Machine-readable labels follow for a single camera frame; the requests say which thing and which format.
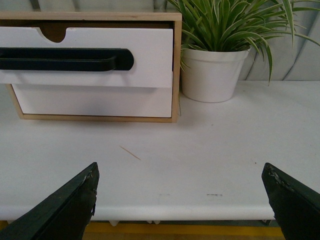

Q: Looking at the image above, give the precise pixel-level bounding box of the thin wooden toothpick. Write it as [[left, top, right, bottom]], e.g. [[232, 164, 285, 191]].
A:
[[119, 145, 141, 161]]

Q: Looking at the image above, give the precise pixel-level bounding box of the white plant pot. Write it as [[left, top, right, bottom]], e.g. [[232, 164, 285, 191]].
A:
[[181, 49, 250, 103]]

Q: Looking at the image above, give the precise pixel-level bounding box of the wooden drawer cabinet frame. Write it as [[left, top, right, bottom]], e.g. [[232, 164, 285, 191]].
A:
[[0, 12, 182, 123]]

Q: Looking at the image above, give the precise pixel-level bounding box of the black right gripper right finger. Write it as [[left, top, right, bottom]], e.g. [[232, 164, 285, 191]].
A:
[[261, 162, 320, 240]]

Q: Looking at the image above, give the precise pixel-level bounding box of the green striped spider plant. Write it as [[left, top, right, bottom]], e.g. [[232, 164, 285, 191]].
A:
[[170, 0, 320, 75]]

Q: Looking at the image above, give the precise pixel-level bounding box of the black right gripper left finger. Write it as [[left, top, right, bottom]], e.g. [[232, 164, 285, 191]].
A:
[[0, 162, 100, 240]]

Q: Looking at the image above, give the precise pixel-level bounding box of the white drawer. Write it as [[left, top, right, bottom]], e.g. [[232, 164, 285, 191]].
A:
[[0, 26, 173, 88], [0, 67, 173, 118]]

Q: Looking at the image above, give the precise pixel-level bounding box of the black drawer handle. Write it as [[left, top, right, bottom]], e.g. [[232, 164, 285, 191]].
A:
[[0, 47, 134, 72]]

